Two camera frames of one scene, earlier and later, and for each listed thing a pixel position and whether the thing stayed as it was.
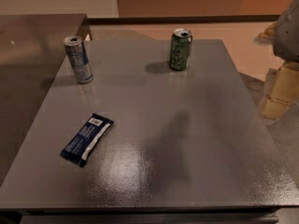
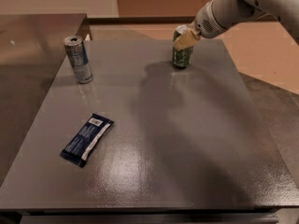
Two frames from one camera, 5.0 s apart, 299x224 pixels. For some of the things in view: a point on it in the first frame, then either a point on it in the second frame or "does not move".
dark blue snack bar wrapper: x=78 y=148 does not move
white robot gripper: x=288 y=36 -> x=206 y=22
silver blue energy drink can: x=78 y=58 does not move
